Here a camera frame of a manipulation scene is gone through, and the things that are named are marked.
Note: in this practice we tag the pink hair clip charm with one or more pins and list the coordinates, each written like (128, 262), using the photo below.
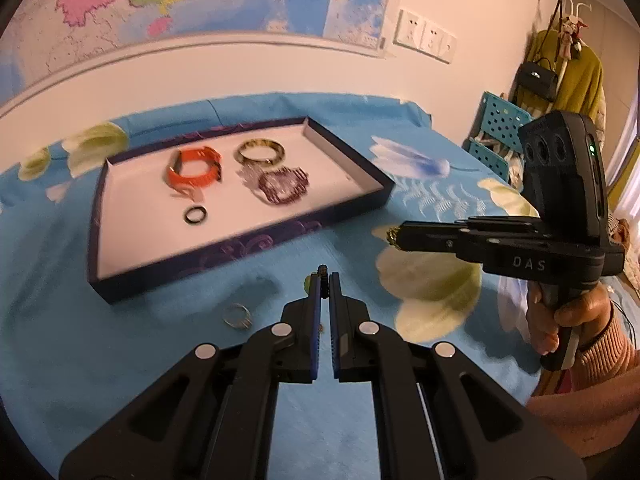
(188, 191)

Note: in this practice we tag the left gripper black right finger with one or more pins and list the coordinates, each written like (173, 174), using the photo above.
(437, 414)

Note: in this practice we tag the white wall socket panel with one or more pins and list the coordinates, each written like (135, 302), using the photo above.
(414, 32)

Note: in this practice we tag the colourful wall map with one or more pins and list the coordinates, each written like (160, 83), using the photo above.
(46, 36)

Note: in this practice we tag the tortoiseshell bangle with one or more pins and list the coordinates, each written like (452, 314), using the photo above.
(260, 152)

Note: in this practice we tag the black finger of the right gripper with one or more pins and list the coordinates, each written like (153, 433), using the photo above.
(498, 224)
(457, 244)

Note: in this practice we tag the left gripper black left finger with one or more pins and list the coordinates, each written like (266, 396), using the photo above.
(211, 415)

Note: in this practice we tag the right hand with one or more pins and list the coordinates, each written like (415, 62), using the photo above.
(589, 314)

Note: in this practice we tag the small green gem earring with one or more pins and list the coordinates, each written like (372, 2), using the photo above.
(391, 236)

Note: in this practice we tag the black handbag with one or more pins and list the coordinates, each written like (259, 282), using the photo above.
(538, 77)

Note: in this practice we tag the mustard yellow hanging coat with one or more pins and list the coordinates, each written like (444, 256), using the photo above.
(581, 89)

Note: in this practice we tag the blue floral bed sheet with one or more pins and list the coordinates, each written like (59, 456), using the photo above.
(69, 360)

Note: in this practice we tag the dark blue shallow box tray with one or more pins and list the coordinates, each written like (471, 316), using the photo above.
(144, 235)

